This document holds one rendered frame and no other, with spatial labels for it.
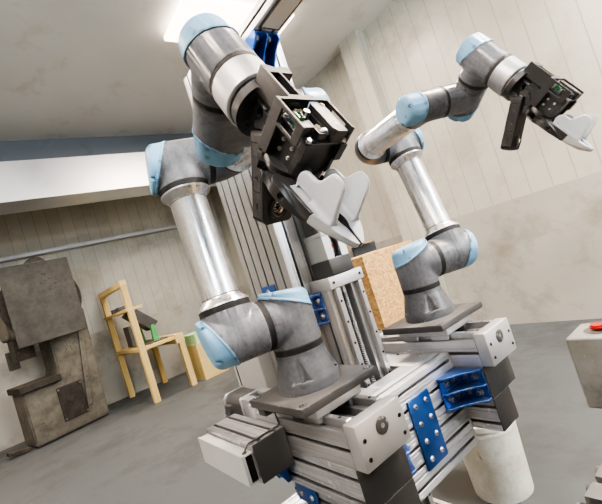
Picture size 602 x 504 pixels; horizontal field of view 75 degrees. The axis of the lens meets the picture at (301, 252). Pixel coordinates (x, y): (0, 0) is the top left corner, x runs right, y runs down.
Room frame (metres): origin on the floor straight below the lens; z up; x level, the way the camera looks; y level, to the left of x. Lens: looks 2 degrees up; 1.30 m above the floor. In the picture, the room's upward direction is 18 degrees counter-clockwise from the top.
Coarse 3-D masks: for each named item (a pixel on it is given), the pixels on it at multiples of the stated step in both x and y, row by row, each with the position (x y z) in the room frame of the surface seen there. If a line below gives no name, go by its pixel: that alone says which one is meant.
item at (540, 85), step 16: (528, 64) 0.80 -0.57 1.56; (512, 80) 0.82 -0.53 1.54; (528, 80) 0.82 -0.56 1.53; (544, 80) 0.79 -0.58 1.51; (560, 80) 0.79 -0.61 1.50; (528, 96) 0.82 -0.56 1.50; (544, 96) 0.79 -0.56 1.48; (560, 96) 0.76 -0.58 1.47; (576, 96) 0.78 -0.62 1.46; (528, 112) 0.81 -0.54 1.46; (544, 112) 0.80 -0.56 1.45; (560, 112) 0.81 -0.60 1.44
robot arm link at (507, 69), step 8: (512, 56) 0.83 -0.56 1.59; (504, 64) 0.83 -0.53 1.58; (512, 64) 0.82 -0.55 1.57; (520, 64) 0.82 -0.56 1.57; (496, 72) 0.84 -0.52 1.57; (504, 72) 0.83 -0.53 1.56; (512, 72) 0.82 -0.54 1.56; (488, 80) 0.86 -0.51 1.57; (496, 80) 0.84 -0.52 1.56; (504, 80) 0.83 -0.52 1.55; (496, 88) 0.85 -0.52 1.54; (504, 88) 0.84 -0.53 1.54
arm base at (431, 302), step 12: (420, 288) 1.18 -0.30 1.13; (432, 288) 1.18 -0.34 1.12; (408, 300) 1.21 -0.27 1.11; (420, 300) 1.18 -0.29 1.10; (432, 300) 1.17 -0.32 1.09; (444, 300) 1.17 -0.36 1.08; (408, 312) 1.21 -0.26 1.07; (420, 312) 1.17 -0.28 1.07; (432, 312) 1.16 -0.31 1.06; (444, 312) 1.16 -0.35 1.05
